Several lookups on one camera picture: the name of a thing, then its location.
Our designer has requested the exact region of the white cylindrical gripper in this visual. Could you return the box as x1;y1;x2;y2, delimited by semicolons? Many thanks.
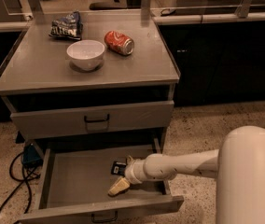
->
108;155;147;196

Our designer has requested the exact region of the dark blue rxbar wrapper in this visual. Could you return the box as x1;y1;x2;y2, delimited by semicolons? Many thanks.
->
111;161;127;175

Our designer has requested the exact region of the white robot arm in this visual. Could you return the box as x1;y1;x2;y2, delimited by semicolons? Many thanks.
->
108;126;265;224

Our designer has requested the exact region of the open middle drawer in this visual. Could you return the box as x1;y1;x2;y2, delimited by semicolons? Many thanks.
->
20;140;184;224

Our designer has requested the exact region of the closed top drawer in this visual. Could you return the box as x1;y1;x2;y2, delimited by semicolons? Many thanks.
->
11;101;174;139

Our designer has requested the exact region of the grey drawer cabinet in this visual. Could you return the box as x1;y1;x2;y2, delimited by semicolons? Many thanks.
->
0;10;179;144

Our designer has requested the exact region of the dark counter cabinet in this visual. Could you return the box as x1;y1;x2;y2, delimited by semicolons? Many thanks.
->
159;21;265;106

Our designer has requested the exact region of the blue power box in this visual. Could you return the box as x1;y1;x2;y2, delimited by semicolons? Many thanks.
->
21;143;44;168

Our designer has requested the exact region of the white ceramic bowl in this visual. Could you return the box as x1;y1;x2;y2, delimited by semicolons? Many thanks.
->
66;40;105;71

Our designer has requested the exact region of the red soda can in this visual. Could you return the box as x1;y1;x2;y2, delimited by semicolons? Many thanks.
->
105;31;134;56

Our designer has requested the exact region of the blue chip bag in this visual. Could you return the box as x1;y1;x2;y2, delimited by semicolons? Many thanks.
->
49;11;83;40

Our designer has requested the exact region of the black floor cable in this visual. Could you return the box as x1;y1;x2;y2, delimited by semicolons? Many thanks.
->
0;151;42;224

